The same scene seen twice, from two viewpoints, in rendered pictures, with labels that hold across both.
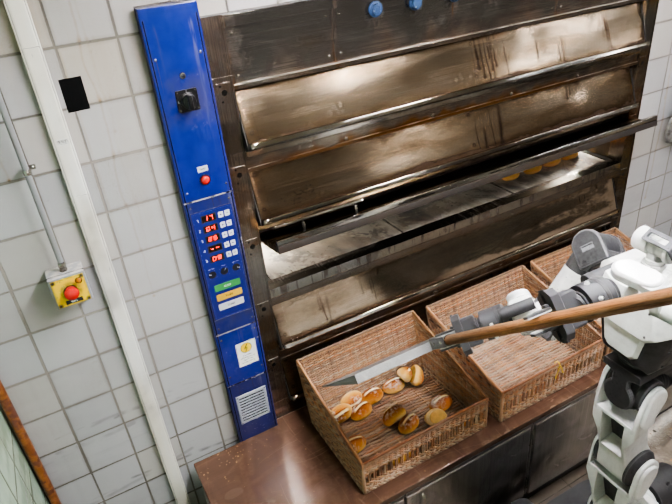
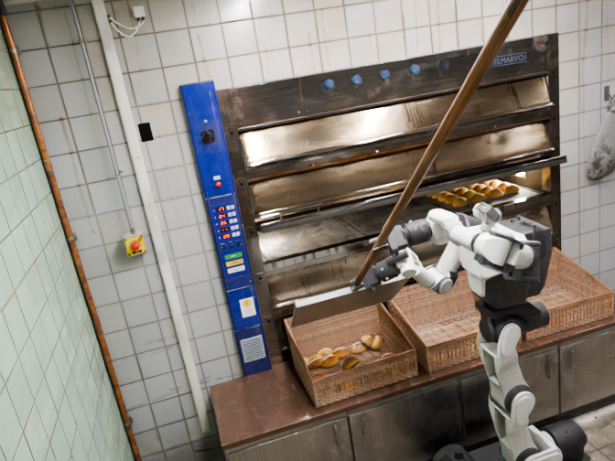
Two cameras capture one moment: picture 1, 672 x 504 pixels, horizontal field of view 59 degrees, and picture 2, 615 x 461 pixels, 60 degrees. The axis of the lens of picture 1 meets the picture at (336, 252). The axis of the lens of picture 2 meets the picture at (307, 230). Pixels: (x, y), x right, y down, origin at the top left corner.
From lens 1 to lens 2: 1.00 m
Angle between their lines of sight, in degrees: 17
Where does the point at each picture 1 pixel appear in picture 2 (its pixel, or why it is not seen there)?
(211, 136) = (222, 158)
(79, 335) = (140, 279)
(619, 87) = (536, 136)
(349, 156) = (318, 176)
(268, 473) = (256, 393)
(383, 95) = (338, 137)
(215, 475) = (221, 393)
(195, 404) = (212, 341)
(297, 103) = (278, 141)
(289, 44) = (272, 105)
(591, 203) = not seen: hidden behind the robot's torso
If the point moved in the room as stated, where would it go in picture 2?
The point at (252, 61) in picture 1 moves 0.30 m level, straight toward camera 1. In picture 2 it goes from (249, 115) to (237, 123)
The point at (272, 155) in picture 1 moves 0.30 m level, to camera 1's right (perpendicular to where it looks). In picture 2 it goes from (263, 173) to (320, 166)
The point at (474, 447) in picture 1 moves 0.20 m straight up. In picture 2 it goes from (404, 386) to (400, 351)
